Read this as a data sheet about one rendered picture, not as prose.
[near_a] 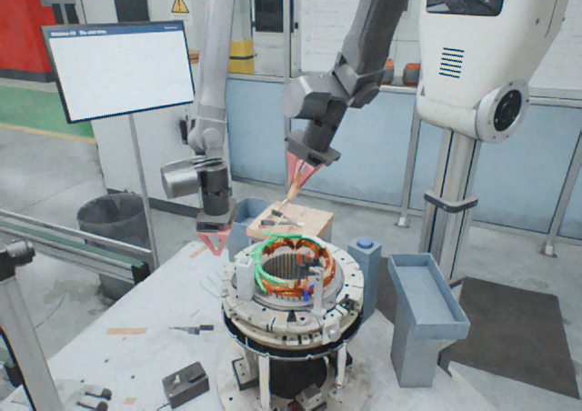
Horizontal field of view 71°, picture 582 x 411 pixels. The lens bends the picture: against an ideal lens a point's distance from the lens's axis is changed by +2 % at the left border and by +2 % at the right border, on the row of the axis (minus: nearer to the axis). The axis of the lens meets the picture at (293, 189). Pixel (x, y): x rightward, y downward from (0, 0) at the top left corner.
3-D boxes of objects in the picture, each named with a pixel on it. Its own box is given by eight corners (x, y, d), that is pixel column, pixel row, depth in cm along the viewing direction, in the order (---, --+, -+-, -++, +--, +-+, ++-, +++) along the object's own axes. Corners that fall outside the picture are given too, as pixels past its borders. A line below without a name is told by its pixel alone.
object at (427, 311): (447, 415, 96) (470, 323, 84) (401, 416, 96) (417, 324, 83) (416, 334, 118) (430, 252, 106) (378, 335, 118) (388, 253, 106)
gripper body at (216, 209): (195, 228, 83) (192, 196, 80) (208, 204, 92) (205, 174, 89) (227, 230, 83) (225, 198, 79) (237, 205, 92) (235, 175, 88)
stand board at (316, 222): (245, 235, 118) (245, 227, 117) (275, 206, 133) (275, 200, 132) (309, 252, 110) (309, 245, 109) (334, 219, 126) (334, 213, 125)
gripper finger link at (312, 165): (300, 199, 78) (319, 158, 74) (270, 180, 80) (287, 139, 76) (314, 189, 84) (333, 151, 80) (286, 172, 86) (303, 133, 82)
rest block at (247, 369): (252, 361, 105) (251, 345, 103) (257, 378, 100) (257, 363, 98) (235, 366, 103) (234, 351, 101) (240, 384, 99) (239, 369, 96)
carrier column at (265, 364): (259, 410, 95) (255, 344, 86) (264, 401, 97) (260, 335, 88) (269, 414, 94) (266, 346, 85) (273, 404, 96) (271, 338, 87)
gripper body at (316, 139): (326, 169, 74) (343, 135, 71) (280, 142, 77) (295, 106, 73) (338, 161, 80) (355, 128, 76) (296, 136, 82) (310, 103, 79)
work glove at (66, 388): (6, 401, 99) (3, 395, 98) (49, 365, 109) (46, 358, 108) (80, 440, 91) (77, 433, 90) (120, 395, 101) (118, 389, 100)
